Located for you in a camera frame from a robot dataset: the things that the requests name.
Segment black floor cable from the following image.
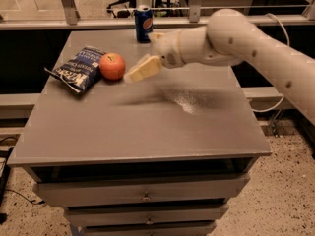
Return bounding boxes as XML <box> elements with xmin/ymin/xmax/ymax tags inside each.
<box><xmin>0</xmin><ymin>135</ymin><xmax>46</xmax><ymax>206</ymax></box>

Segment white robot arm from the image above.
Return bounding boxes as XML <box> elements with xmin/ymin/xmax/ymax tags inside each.
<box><xmin>124</xmin><ymin>9</ymin><xmax>315</xmax><ymax>124</ymax></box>

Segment grey drawer cabinet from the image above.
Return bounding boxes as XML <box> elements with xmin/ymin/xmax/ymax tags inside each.
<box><xmin>7</xmin><ymin>28</ymin><xmax>273</xmax><ymax>236</ymax></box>

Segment metal window rail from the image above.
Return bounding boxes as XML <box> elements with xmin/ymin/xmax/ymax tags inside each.
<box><xmin>0</xmin><ymin>15</ymin><xmax>315</xmax><ymax>30</ymax></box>

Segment blue chip bag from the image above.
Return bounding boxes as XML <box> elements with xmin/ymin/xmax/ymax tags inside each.
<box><xmin>46</xmin><ymin>46</ymin><xmax>105</xmax><ymax>94</ymax></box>

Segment white cable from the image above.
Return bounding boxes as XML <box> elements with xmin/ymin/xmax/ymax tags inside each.
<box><xmin>251</xmin><ymin>12</ymin><xmax>291</xmax><ymax>114</ymax></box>

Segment blue pepsi can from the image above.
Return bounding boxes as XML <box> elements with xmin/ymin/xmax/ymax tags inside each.
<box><xmin>134</xmin><ymin>5</ymin><xmax>153</xmax><ymax>43</ymax></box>

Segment red apple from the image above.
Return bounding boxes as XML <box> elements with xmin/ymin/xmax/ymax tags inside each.
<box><xmin>99</xmin><ymin>53</ymin><xmax>126</xmax><ymax>81</ymax></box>

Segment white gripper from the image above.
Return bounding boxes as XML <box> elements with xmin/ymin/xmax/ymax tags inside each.
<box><xmin>123</xmin><ymin>30</ymin><xmax>184</xmax><ymax>83</ymax></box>

